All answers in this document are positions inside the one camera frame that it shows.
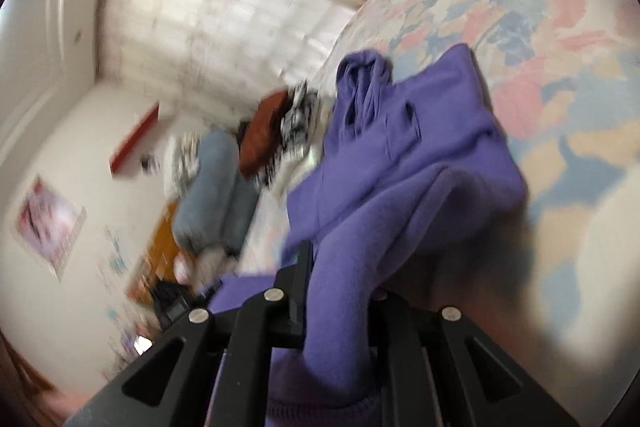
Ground dark red folded garment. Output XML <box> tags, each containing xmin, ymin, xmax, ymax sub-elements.
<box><xmin>239</xmin><ymin>90</ymin><xmax>292</xmax><ymax>179</ymax></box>

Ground purple zip hoodie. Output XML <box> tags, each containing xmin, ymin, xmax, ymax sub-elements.
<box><xmin>204</xmin><ymin>42</ymin><xmax>530</xmax><ymax>427</ymax></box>

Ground red wall shelf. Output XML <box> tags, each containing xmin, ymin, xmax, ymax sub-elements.
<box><xmin>108</xmin><ymin>102</ymin><xmax>160</xmax><ymax>176</ymax></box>

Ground pastel patchwork bed blanket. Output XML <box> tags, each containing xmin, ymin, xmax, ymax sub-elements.
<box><xmin>240</xmin><ymin>0</ymin><xmax>640</xmax><ymax>368</ymax></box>

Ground orange wooden headboard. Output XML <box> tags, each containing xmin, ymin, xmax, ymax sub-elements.
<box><xmin>125</xmin><ymin>200</ymin><xmax>180</xmax><ymax>308</ymax></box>

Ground black white patterned folded clothes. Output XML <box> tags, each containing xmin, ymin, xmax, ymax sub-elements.
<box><xmin>255</xmin><ymin>81</ymin><xmax>322</xmax><ymax>194</ymax></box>

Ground framed wall picture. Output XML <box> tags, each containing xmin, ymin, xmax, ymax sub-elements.
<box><xmin>15</xmin><ymin>176</ymin><xmax>87</xmax><ymax>281</ymax></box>

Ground blue grey rolled blanket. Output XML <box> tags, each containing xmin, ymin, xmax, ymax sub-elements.
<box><xmin>171</xmin><ymin>128</ymin><xmax>259</xmax><ymax>256</ymax></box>

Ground white clothes on blanket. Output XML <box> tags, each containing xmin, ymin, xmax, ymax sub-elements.
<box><xmin>162</xmin><ymin>132</ymin><xmax>200</xmax><ymax>200</ymax></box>

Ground pink white plush toy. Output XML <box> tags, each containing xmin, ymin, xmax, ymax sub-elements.
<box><xmin>172</xmin><ymin>251</ymin><xmax>196</xmax><ymax>286</ymax></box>

